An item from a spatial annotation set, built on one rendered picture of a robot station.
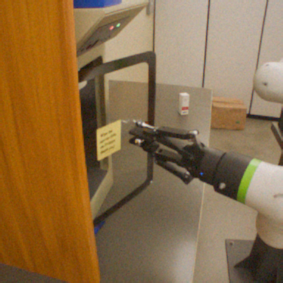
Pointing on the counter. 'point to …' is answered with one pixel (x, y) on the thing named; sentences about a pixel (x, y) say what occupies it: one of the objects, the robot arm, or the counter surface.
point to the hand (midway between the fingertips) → (144, 138)
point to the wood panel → (43, 145)
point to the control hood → (88, 21)
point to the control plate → (101, 35)
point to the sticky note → (108, 139)
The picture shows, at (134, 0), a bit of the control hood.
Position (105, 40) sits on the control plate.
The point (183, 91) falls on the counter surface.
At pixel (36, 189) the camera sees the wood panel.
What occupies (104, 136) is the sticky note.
